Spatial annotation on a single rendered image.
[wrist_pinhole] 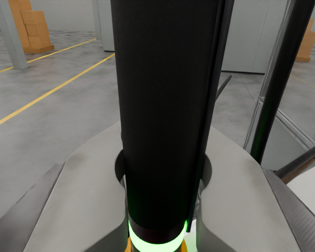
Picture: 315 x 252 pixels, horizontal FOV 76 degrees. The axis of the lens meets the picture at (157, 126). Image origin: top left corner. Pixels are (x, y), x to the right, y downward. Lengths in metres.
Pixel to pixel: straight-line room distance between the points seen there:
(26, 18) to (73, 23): 6.08
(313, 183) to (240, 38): 5.27
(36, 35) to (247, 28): 6.46
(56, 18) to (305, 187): 14.54
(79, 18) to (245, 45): 10.37
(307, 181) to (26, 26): 8.35
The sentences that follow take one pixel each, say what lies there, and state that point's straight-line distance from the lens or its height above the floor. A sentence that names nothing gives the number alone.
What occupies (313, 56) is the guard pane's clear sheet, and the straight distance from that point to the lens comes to 1.25.
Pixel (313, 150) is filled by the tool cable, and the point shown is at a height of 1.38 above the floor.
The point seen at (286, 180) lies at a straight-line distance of 0.29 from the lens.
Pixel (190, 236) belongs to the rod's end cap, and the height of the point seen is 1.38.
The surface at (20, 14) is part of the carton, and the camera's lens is 8.45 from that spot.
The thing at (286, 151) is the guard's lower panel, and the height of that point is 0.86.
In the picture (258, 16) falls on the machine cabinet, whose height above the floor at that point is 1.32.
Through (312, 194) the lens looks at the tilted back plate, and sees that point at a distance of 0.54.
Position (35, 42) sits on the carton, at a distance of 8.39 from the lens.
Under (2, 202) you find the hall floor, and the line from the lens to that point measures 2.36.
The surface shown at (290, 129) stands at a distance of 1.31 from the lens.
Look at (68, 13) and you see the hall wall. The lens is 14.24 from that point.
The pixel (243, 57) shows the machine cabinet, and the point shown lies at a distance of 5.80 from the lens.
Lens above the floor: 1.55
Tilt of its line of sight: 31 degrees down
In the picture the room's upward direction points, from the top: 1 degrees clockwise
